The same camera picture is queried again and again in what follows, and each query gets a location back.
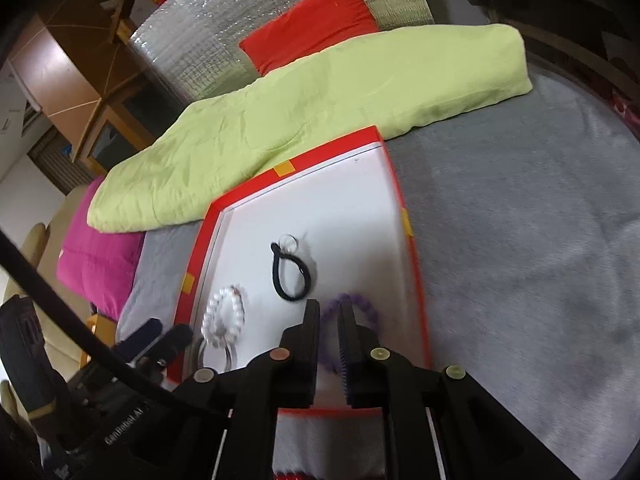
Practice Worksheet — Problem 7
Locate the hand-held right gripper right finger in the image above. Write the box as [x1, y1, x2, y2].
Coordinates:
[339, 299, 582, 480]

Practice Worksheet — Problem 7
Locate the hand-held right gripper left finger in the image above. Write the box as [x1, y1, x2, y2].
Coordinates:
[150, 299, 322, 480]

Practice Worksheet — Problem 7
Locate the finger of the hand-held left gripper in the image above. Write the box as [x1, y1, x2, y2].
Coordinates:
[116, 318, 164, 358]
[134, 323, 195, 367]

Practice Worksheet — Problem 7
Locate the purple bead bracelet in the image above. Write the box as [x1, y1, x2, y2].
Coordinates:
[320, 293, 381, 376]

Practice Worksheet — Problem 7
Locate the red cardboard box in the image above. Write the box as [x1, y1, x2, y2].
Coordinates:
[167, 125, 435, 418]

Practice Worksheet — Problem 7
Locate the silver bangle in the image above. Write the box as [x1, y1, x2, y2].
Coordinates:
[192, 337, 236, 374]

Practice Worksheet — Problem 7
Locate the wooden armrest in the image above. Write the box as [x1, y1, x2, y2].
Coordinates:
[80, 302, 117, 366]

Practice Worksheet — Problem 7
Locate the magenta cushion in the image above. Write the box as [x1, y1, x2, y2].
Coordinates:
[56, 177, 146, 322]

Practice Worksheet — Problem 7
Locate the grey bed sheet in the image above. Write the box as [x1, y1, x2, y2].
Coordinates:
[115, 72, 640, 480]

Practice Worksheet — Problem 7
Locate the light green blanket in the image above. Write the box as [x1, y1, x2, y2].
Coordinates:
[87, 22, 534, 235]

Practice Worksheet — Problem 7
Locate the wooden cabinet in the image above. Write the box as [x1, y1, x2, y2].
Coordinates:
[10, 0, 166, 177]

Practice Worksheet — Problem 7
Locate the silver foil mat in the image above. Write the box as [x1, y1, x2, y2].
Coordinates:
[129, 0, 432, 106]

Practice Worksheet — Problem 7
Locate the red cushion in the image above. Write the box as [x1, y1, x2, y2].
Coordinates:
[239, 0, 379, 77]

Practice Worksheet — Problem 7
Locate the dark wooden shelf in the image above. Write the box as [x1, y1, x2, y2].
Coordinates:
[425, 0, 640, 146]

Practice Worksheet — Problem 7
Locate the white bead bracelet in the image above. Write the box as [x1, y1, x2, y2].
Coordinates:
[201, 285, 250, 349]

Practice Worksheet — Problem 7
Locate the black hair tie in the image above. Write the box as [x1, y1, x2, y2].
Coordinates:
[270, 241, 316, 304]

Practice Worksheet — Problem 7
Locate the black cable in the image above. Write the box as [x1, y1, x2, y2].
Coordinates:
[0, 227, 226, 418]

